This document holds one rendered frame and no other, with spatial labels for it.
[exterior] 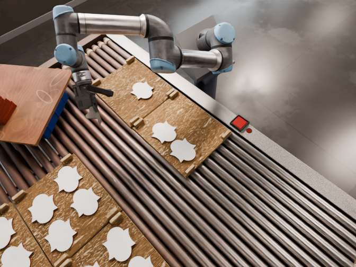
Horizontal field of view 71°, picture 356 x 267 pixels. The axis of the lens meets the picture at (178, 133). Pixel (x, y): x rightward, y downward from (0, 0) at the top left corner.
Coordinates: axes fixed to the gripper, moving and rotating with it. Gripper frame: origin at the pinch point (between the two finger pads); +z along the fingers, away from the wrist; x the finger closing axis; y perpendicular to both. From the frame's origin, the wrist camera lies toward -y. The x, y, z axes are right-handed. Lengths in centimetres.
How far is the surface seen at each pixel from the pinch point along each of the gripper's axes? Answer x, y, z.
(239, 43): -148, -180, -45
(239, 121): 1, -69, 17
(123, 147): -14.8, -7.8, 15.0
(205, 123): -4, -52, 14
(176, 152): 0.3, -31.2, 23.0
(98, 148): -19.5, 4.8, 12.7
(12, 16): -257, 64, -150
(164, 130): -9.0, -30.2, 11.9
